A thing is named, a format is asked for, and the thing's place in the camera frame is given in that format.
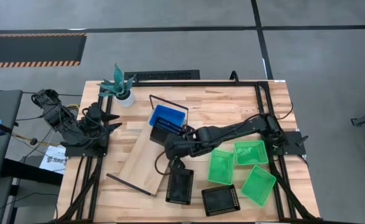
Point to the green spiky plant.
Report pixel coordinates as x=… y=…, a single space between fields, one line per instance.
x=117 y=84

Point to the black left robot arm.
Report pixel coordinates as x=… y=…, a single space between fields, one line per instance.
x=61 y=121

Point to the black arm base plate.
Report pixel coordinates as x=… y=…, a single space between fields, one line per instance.
x=294 y=150
x=85 y=152

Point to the black hazard-striped floor mat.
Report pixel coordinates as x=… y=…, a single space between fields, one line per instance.
x=33 y=49

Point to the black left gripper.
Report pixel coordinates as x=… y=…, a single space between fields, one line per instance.
x=95 y=123

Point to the dark grey desk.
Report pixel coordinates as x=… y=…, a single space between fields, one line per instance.
x=5 y=105

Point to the green plastic basket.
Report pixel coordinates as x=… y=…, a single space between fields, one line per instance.
x=251 y=152
x=221 y=166
x=258 y=185

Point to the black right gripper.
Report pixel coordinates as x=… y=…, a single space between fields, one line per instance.
x=182 y=146

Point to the white printed paper sheet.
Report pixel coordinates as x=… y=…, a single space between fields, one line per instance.
x=54 y=160

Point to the white plant pot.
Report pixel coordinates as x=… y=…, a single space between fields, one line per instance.
x=126 y=100

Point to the black aluminium table frame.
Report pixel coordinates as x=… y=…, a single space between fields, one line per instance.
x=201 y=84

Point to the wooden shelf with black legs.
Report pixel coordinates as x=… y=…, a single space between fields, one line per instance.
x=140 y=161

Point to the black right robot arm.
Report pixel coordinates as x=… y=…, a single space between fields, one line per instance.
x=232 y=129

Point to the blue plastic basket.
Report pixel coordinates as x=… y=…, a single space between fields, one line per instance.
x=168 y=113

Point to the black plastic basket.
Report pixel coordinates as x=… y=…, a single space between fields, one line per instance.
x=220 y=200
x=158 y=137
x=179 y=186

